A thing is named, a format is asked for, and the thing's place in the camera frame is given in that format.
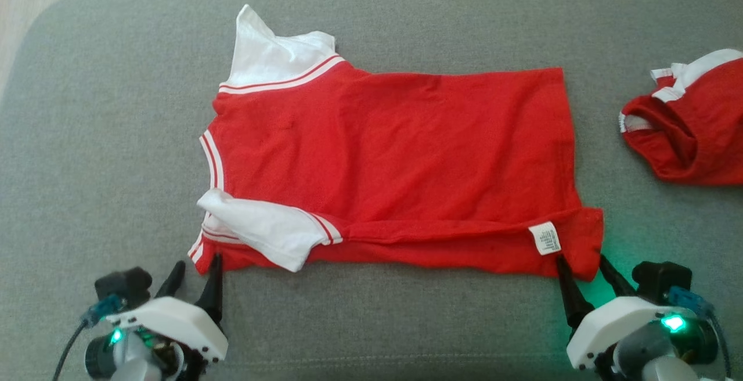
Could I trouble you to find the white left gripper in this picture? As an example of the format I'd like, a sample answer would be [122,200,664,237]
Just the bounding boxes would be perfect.
[104,253,229,364]

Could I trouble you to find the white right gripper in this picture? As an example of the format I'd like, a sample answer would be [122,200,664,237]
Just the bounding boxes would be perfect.
[556,255,691,370]

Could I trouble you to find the red shorts white stripe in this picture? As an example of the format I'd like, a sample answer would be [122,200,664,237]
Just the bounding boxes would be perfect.
[618,49,743,186]

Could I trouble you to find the red jersey white sleeves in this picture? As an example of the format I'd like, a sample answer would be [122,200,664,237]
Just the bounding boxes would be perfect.
[187,5,604,282]

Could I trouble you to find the grey sofa seat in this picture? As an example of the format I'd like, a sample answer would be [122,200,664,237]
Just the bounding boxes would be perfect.
[0,0,743,381]

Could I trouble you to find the left camera cable teal plug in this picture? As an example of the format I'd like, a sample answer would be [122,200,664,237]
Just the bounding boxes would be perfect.
[52,294,124,381]

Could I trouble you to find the camera cable teal plug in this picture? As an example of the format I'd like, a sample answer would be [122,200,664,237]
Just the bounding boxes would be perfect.
[52,294,124,381]
[668,286,733,379]

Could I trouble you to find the right camera cable teal plug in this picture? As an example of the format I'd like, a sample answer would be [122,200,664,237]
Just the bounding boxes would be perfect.
[668,286,733,379]

